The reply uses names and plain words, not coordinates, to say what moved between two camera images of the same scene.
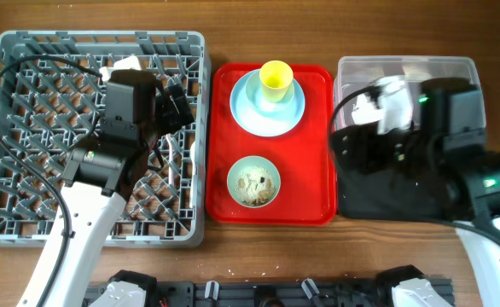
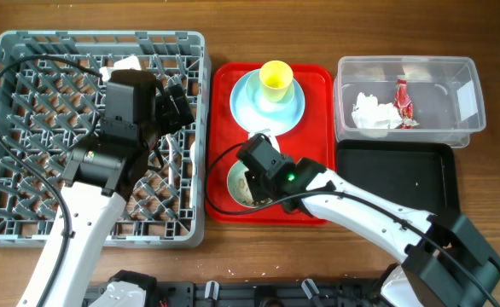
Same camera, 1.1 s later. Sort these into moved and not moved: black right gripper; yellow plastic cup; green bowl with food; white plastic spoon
Moved: black right gripper
Not moved: yellow plastic cup; green bowl with food; white plastic spoon
